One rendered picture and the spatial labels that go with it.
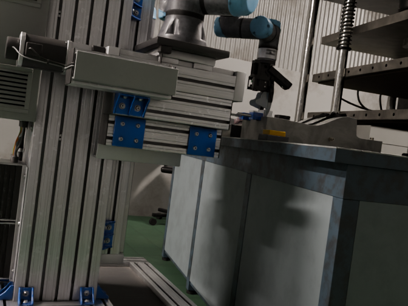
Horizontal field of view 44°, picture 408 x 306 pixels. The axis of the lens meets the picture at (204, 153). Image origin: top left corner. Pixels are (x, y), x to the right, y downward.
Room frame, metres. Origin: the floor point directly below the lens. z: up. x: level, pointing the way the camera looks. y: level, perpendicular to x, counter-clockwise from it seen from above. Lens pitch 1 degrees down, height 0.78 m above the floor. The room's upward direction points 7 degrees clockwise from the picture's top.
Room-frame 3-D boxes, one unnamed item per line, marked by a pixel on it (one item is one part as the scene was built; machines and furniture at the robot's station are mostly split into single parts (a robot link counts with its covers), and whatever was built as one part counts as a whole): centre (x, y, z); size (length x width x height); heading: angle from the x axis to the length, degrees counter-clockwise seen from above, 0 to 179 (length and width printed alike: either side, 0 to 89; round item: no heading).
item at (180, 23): (1.52, 0.11, 1.09); 0.15 x 0.15 x 0.10
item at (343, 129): (2.06, -0.42, 0.87); 0.50 x 0.26 x 0.14; 106
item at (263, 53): (1.94, -0.19, 1.12); 0.08 x 0.08 x 0.05
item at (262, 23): (1.85, -0.14, 1.20); 0.11 x 0.11 x 0.08; 69
